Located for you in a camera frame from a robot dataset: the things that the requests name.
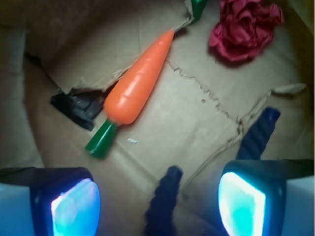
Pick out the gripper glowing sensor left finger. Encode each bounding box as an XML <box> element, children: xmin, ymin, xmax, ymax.
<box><xmin>0</xmin><ymin>167</ymin><xmax>101</xmax><ymax>236</ymax></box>

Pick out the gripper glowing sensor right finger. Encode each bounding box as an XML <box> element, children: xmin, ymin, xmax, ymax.
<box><xmin>218</xmin><ymin>159</ymin><xmax>315</xmax><ymax>236</ymax></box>

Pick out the dark blue twisted rope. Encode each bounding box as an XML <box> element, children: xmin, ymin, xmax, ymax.
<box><xmin>143</xmin><ymin>107</ymin><xmax>282</xmax><ymax>236</ymax></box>

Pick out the brown paper bag tray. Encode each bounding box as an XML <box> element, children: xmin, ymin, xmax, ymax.
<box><xmin>0</xmin><ymin>0</ymin><xmax>315</xmax><ymax>236</ymax></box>

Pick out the orange toy carrot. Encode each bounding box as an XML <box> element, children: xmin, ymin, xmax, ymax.
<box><xmin>86</xmin><ymin>30</ymin><xmax>175</xmax><ymax>158</ymax></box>

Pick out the crumpled red paper ball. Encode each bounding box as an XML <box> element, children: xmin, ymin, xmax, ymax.
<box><xmin>209</xmin><ymin>0</ymin><xmax>284</xmax><ymax>62</ymax></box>

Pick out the green wedge block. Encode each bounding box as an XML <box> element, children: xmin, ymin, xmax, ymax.
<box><xmin>190</xmin><ymin>0</ymin><xmax>207</xmax><ymax>23</ymax></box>

